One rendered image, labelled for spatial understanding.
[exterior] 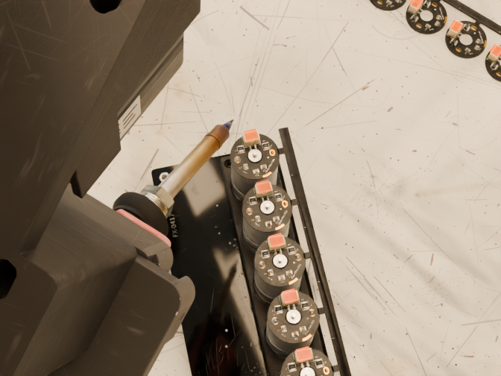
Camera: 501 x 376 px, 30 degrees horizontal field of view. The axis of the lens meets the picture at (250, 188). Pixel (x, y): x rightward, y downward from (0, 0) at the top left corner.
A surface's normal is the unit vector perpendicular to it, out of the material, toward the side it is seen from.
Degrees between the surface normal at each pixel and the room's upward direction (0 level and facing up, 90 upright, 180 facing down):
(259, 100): 0
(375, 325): 0
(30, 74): 28
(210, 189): 0
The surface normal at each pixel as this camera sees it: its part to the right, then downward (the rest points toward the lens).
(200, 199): 0.01, -0.33
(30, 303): -0.25, 0.08
